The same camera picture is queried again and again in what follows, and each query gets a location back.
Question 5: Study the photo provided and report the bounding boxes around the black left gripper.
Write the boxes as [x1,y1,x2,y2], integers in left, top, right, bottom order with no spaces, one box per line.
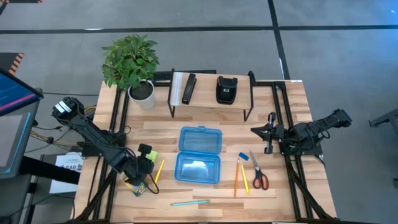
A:
[123,152,155,188]

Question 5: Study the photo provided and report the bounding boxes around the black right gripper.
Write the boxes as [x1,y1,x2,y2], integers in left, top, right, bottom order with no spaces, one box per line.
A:
[250,111,287,156]

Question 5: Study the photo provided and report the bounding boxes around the colourful crayon box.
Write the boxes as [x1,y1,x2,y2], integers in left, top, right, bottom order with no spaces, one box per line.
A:
[123,179,147,198]

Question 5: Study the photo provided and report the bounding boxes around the yellow highlighter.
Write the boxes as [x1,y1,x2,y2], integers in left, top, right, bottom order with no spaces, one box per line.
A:
[154,159,165,184]
[240,164,251,195]

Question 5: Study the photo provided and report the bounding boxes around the green sticky note pad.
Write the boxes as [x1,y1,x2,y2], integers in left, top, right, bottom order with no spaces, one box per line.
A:
[146,150,159,164]

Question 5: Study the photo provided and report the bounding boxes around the red-handled scissors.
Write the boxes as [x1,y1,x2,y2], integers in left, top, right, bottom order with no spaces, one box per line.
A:
[249,150,270,191]

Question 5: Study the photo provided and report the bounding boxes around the orange pencil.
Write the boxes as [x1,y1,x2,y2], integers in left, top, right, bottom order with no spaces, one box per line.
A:
[233,158,241,199]

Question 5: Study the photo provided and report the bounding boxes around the teal pencil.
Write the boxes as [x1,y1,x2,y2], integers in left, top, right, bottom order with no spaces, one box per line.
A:
[170,199,212,207]

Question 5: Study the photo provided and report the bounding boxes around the blue plastic pencil case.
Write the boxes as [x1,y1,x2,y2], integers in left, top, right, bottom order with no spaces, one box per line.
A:
[174,125,223,185]

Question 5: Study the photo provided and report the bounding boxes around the white paper sheet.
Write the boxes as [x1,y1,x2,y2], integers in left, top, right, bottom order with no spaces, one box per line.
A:
[49,151,85,195]

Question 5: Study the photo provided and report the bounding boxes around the wooden shelf black legs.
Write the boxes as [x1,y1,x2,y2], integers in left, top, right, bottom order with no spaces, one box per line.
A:
[167,68,256,123]

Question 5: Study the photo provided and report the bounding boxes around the white plant pot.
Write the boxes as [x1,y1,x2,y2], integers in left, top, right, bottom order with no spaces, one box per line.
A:
[127,79,156,111]

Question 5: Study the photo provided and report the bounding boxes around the black stapler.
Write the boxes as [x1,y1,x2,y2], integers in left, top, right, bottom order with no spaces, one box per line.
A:
[181,73,197,106]

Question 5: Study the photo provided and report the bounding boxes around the green leafy plant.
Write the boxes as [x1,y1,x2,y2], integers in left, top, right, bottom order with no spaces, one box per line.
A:
[101,33,161,91]

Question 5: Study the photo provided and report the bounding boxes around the black metal stand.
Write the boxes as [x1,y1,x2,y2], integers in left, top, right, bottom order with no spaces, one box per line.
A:
[368,108,398,129]

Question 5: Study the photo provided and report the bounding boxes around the grey equipment cart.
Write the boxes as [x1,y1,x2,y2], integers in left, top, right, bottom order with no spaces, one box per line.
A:
[0,90,43,224]

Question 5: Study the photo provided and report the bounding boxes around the computer monitor blue screen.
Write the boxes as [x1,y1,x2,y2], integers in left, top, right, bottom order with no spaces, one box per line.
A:
[0,68,44,118]

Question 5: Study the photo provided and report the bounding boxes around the black mat hazard stripes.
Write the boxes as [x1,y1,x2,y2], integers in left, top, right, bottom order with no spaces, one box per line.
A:
[0,52,25,76]

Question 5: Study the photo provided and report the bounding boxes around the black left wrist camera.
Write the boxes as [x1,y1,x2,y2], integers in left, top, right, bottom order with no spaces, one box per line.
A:
[137,143,153,156]

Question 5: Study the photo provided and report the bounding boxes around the yellow cable bundle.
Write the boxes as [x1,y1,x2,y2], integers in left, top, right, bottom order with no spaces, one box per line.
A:
[29,105,98,147]

